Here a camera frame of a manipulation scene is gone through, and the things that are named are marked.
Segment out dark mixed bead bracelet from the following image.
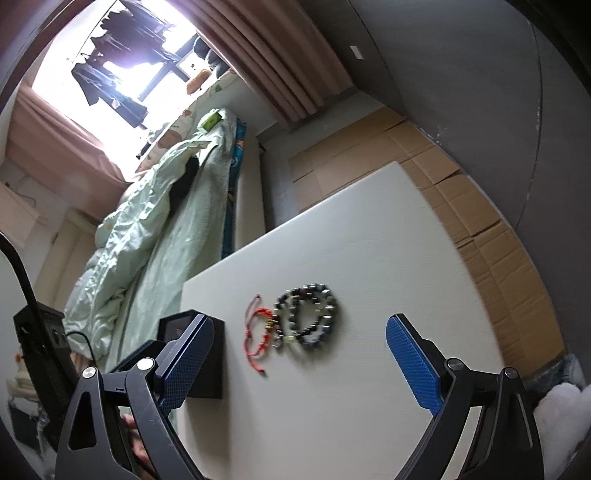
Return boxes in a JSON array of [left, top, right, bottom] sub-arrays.
[[272, 286, 334, 345]]

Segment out pink curtain right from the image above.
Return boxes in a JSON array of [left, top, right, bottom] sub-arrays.
[[172, 0, 353, 126]]

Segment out red string bracelet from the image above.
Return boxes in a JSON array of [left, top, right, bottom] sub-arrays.
[[242, 293, 279, 377]]

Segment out white wall switch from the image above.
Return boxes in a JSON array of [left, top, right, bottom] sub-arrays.
[[349, 45, 365, 60]]

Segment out hanging dark clothes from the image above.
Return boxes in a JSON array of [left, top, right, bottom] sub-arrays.
[[71, 1, 187, 128]]

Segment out pink curtain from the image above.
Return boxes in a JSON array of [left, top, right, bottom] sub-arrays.
[[172, 0, 353, 126], [6, 84, 127, 219]]

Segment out pink curtain left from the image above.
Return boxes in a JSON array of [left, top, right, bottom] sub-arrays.
[[6, 84, 127, 219]]

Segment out black speaker box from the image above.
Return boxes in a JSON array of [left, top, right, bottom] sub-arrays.
[[13, 302, 79, 451]]

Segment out bed with green sheet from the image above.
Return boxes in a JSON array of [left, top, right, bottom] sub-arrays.
[[65, 108, 264, 372]]

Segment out green box on bed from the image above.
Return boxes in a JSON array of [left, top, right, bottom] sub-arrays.
[[197, 110, 222, 132]]

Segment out flattened cardboard sheets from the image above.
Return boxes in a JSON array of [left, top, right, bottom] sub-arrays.
[[288, 107, 566, 378]]

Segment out white foam board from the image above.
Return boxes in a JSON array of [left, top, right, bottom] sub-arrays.
[[178, 163, 503, 479]]

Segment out black cable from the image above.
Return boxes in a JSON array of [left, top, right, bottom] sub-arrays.
[[0, 232, 38, 310]]

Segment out white plush item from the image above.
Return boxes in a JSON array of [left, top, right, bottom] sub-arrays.
[[534, 383, 590, 479]]

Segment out right hand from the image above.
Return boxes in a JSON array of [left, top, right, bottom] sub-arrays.
[[121, 414, 154, 479]]

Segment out light green quilt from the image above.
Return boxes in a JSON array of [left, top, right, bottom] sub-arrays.
[[64, 138, 219, 358]]

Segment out black jewelry box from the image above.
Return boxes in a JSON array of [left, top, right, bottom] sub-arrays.
[[156, 310, 225, 410]]

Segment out patterned pillow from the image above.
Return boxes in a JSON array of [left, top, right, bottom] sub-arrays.
[[135, 87, 214, 174]]

